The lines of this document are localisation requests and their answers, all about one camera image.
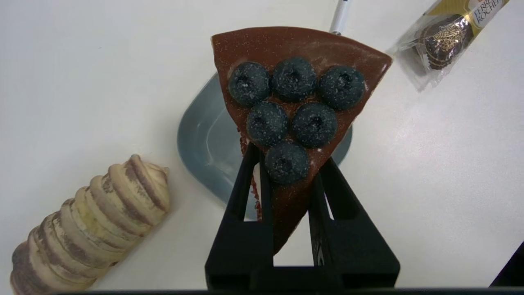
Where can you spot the chocolate blueberry cake slice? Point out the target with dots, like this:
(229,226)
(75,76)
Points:
(294,47)

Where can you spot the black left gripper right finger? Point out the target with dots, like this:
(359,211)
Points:
(352,246)

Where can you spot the striped twisted bread loaf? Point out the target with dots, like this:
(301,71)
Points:
(90,229)

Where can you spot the white pen with black tip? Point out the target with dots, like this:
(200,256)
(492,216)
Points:
(340,16)

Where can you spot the Ferrero Rocher chocolate pack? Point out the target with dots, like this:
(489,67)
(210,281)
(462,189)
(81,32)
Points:
(444,39)

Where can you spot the grey rounded square dish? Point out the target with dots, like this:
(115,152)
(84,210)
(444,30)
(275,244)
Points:
(204,143)

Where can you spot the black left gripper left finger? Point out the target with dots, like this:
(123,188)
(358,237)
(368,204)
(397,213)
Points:
(241,246)

